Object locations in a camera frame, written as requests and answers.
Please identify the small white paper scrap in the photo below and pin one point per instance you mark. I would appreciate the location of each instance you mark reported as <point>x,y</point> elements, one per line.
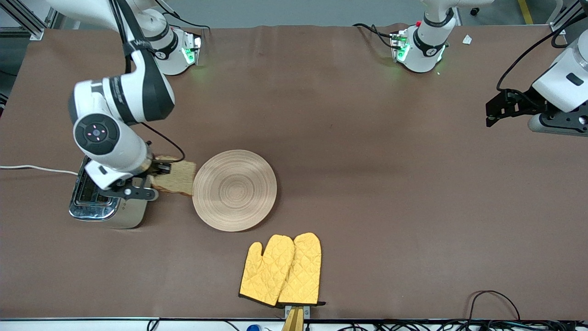
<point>467,39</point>

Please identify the chrome and beige toaster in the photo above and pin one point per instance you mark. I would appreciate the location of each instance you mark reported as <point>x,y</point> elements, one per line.
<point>92,209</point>

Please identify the small metal bracket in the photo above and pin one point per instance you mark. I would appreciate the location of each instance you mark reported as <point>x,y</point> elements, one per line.
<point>307,311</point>

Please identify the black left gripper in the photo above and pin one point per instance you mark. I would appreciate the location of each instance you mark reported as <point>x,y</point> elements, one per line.
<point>523,102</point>

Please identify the brown table cover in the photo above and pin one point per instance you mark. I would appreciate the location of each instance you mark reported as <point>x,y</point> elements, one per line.
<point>367,161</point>

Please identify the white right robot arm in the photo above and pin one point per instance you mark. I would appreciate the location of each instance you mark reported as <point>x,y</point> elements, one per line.
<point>128,92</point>

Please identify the brown bread slice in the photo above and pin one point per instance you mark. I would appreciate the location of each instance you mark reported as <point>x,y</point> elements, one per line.
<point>181,179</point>

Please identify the round wooden plate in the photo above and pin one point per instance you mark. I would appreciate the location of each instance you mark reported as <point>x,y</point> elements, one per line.
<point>234,191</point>

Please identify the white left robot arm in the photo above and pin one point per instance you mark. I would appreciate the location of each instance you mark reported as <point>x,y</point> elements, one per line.
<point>425,50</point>

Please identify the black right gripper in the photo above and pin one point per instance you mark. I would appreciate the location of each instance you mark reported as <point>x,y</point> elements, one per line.
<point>160,168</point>

